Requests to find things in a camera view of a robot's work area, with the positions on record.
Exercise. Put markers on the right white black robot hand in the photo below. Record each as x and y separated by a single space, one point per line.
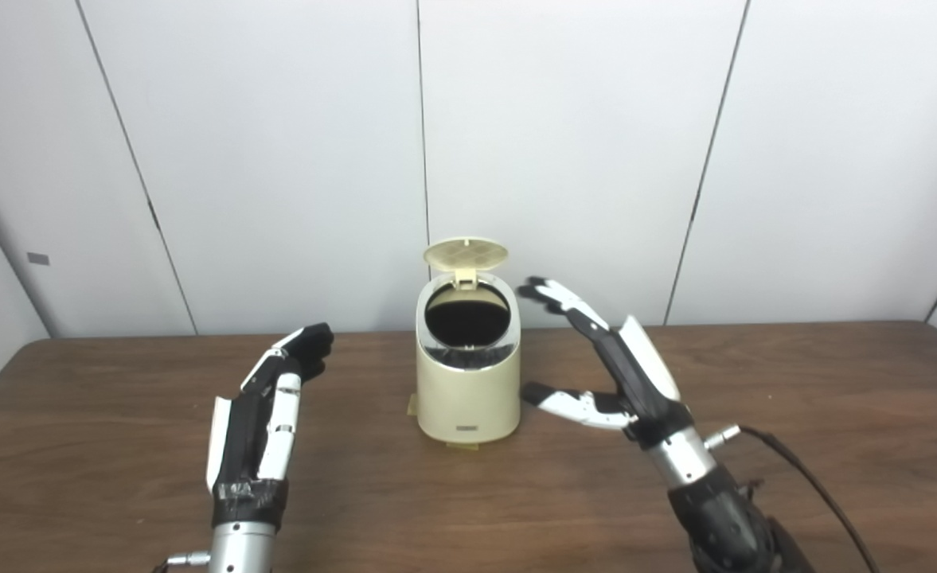
643 382

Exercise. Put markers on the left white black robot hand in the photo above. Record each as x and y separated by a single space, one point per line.
241 446

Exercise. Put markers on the cream-colored bin with lid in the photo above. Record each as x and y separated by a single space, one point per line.
468 406

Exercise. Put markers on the small grey wall plate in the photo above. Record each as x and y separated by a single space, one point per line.
38 259

